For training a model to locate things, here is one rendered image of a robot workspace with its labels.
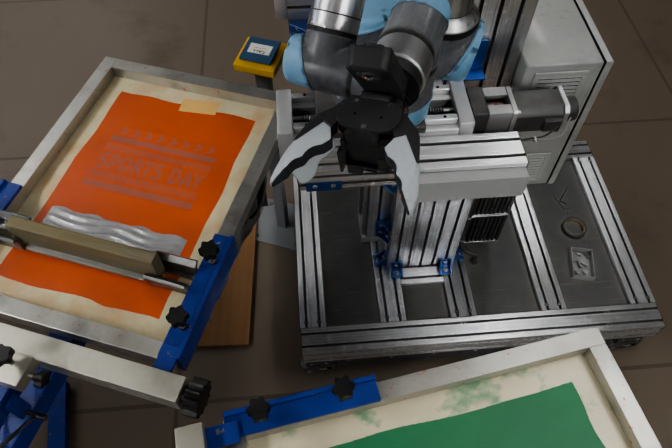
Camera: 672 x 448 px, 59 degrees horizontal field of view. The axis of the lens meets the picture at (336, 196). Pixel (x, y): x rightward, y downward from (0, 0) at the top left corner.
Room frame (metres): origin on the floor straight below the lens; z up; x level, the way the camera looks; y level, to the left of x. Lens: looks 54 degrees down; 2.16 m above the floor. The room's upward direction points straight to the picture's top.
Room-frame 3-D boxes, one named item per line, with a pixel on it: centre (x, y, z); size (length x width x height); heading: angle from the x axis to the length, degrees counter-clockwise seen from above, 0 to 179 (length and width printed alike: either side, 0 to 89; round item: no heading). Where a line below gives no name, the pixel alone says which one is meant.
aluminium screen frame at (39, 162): (0.88, 0.50, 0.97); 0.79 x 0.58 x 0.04; 164
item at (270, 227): (1.39, 0.23, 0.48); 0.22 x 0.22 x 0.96; 74
